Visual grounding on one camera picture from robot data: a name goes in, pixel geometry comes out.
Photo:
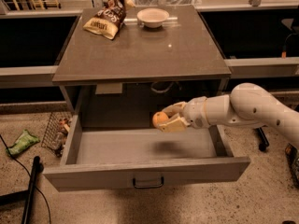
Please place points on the white ceramic bowl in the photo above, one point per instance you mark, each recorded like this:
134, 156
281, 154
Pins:
152, 17

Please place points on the orange fruit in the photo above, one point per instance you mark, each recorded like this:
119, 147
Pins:
158, 118

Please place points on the open grey top drawer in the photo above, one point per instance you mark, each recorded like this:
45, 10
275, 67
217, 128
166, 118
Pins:
111, 142

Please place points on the green snack bag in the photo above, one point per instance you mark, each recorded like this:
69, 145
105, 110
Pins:
23, 142

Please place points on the black drawer handle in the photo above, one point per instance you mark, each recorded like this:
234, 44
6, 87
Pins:
148, 184

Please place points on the black stand leg right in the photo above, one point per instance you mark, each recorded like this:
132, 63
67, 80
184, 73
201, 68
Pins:
264, 144

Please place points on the black stand leg left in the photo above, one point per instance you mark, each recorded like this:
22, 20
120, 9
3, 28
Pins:
27, 196

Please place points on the wire basket with items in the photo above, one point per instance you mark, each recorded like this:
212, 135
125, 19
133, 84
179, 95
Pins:
56, 133

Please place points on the wire basket right edge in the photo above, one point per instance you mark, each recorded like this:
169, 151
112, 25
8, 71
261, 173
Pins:
292, 156

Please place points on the brown chip bag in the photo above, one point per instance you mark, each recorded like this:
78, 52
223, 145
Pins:
108, 21

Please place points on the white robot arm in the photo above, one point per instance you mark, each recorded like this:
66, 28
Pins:
248, 105

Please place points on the black stand leg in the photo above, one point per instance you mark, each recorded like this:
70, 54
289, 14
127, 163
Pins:
27, 196
264, 144

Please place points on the grey cabinet with brown top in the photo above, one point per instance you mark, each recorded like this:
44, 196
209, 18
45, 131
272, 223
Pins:
179, 59

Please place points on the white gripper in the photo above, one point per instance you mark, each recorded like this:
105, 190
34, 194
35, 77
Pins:
194, 112

